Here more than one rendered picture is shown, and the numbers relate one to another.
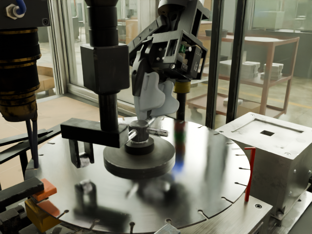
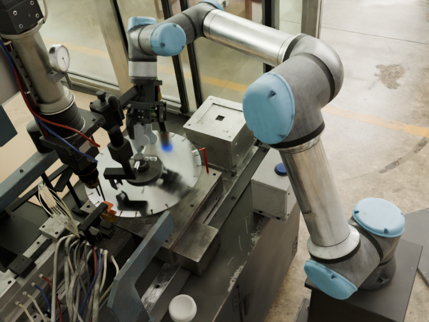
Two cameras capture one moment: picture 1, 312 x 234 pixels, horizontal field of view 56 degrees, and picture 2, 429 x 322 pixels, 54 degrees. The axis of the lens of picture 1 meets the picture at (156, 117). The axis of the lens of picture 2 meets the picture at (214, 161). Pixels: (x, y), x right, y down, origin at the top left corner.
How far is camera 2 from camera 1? 77 cm
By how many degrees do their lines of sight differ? 25
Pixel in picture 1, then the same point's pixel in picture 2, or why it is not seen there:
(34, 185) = (104, 206)
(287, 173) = (231, 147)
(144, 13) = (102, 11)
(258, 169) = (216, 146)
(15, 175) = not seen: hidden behind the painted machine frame
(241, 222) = (205, 186)
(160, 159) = (155, 172)
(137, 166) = (144, 179)
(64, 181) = (112, 197)
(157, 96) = (144, 139)
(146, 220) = (157, 206)
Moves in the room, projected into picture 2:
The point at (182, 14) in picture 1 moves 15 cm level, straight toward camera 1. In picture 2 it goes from (146, 88) to (150, 124)
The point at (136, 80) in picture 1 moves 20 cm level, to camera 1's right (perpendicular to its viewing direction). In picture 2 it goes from (130, 131) to (201, 113)
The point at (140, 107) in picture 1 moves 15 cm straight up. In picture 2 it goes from (136, 144) to (122, 101)
